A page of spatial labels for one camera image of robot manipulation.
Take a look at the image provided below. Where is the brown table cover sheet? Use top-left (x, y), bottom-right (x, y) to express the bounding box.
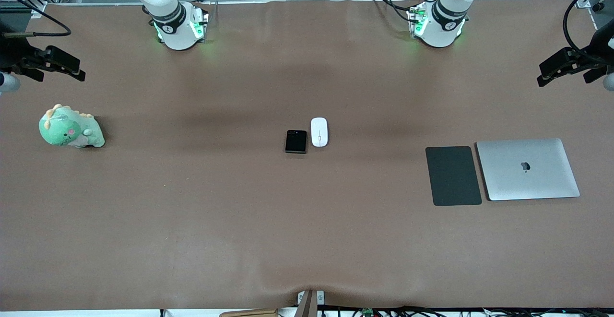
top-left (0, 0), bottom-right (614, 312)

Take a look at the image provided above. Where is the silver closed laptop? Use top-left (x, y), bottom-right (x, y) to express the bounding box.
top-left (476, 138), bottom-right (581, 201)

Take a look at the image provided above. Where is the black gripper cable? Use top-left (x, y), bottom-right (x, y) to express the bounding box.
top-left (0, 0), bottom-right (72, 38)
top-left (563, 0), bottom-right (614, 53)

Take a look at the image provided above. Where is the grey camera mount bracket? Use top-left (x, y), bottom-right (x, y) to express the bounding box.
top-left (296, 289), bottom-right (326, 317)

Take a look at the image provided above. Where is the white computer mouse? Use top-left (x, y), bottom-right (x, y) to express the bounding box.
top-left (310, 117), bottom-right (329, 148)

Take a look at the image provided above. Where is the brown wooden board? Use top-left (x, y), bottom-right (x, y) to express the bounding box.
top-left (219, 308), bottom-right (279, 317)

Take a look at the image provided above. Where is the black phone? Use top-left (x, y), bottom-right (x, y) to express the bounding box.
top-left (285, 129), bottom-right (307, 154)

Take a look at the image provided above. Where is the dark grey mouse pad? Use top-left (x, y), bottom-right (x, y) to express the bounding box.
top-left (425, 146), bottom-right (483, 207)

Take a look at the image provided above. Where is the green dinosaur plush toy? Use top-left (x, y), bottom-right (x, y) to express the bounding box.
top-left (38, 104), bottom-right (106, 149)

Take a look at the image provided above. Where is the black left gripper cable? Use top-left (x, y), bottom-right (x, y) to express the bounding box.
top-left (563, 0), bottom-right (614, 53)

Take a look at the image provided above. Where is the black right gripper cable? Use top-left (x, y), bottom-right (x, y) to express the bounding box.
top-left (0, 0), bottom-right (72, 38)

